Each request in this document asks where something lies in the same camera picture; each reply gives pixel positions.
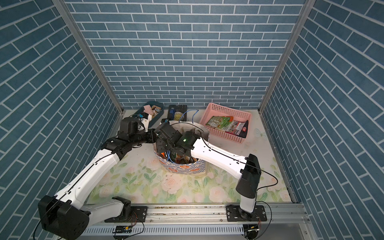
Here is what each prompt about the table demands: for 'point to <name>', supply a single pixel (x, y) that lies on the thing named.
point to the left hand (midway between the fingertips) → (163, 132)
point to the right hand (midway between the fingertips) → (160, 144)
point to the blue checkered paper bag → (187, 165)
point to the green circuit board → (123, 229)
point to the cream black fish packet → (238, 128)
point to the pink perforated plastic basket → (212, 109)
